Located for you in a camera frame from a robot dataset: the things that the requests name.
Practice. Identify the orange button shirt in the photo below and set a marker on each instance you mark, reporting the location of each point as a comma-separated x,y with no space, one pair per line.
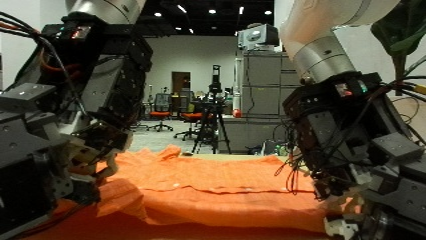
213,193

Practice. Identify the green leafy plant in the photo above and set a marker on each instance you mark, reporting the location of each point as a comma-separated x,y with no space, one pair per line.
401,30

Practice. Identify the brown door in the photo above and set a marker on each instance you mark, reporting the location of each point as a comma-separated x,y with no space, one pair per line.
179,81

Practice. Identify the tall grey filing cabinet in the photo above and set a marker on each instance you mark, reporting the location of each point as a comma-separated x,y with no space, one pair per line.
267,86

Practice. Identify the black camera tripod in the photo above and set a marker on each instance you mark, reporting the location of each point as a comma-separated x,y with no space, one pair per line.
213,116

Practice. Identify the small red object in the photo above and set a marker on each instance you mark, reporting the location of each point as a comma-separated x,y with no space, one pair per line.
237,113

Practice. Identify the plastic bottles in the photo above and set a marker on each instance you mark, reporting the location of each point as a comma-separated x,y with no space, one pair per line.
281,150

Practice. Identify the grey boxy device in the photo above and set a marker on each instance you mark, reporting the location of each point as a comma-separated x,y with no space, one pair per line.
260,36

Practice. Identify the round ceiling light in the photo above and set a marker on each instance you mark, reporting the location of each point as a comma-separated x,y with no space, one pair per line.
158,14
267,12
212,11

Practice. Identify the low grey cabinet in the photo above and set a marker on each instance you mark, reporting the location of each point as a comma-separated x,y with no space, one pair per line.
248,133

